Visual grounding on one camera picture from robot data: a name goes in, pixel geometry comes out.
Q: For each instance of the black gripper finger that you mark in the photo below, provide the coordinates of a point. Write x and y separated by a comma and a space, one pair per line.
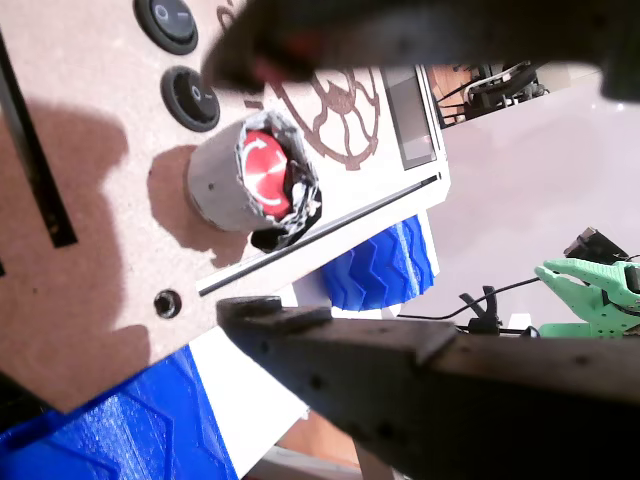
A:
475, 400
400, 30

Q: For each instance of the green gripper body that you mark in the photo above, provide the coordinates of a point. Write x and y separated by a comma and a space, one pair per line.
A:
617, 295

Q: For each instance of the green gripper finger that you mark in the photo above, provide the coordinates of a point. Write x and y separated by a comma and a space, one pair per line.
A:
565, 275

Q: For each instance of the red rotary button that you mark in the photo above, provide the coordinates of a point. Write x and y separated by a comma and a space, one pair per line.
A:
265, 170

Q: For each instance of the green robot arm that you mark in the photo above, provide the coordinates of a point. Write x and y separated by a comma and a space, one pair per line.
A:
595, 330

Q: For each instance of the dark rover display screen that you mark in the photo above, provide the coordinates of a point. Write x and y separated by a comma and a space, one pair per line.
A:
410, 120

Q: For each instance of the blue ribbed rover wheel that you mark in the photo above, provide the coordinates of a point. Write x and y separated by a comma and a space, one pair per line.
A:
375, 270
125, 430

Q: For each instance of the wooden microver rover body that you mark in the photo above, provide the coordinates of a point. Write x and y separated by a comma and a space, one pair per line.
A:
100, 200

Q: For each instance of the black round rocker switch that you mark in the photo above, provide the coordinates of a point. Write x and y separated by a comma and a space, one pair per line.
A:
191, 97
167, 25

